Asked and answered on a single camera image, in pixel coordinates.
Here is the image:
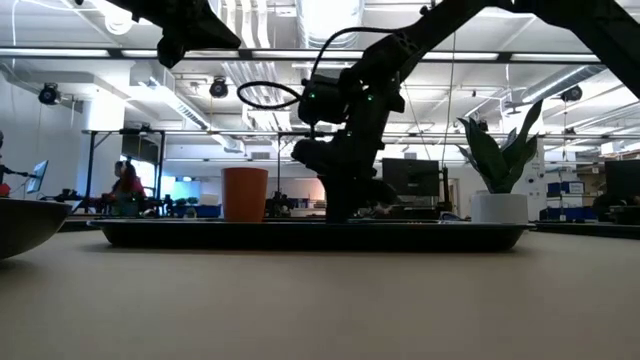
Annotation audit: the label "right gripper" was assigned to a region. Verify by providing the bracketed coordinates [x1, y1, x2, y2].
[291, 93, 407, 223]

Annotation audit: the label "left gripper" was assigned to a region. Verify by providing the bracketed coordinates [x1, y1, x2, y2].
[156, 0, 243, 69]

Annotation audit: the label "dark green tray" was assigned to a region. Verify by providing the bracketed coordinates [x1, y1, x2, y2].
[87, 218, 537, 253]

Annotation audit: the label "red plastic cup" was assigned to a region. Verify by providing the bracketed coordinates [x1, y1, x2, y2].
[221, 166, 270, 223]

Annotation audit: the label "dark grey round plate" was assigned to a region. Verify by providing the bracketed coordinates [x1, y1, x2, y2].
[0, 197, 74, 261]

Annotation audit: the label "tilted monitor on arm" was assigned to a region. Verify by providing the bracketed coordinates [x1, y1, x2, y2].
[25, 159, 50, 195]

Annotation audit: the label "black ceiling spotlight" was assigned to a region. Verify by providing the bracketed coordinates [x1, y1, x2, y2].
[559, 84, 584, 104]
[38, 82, 63, 107]
[208, 76, 230, 100]

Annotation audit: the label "black monitor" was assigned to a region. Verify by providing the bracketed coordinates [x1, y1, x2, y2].
[603, 159, 640, 199]
[381, 157, 442, 198]

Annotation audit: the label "beige table mat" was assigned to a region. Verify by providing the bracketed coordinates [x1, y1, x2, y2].
[0, 227, 640, 360]

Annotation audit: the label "green plant in white pot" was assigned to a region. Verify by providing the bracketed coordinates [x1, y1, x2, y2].
[456, 98, 545, 225]

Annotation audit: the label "person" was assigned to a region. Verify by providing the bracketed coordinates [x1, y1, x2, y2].
[110, 159, 148, 217]
[0, 129, 12, 199]

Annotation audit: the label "blue storage bins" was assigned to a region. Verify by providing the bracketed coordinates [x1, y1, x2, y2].
[539, 179, 604, 222]

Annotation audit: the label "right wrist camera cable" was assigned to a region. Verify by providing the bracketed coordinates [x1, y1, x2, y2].
[236, 27, 401, 111]

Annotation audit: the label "black background rig frame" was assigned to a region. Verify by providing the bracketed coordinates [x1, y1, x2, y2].
[81, 128, 167, 217]
[276, 130, 321, 201]

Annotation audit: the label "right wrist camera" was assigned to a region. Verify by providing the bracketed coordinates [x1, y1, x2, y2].
[298, 73, 352, 126]

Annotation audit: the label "silver ventilation duct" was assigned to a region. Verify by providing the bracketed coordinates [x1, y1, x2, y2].
[294, 0, 366, 50]

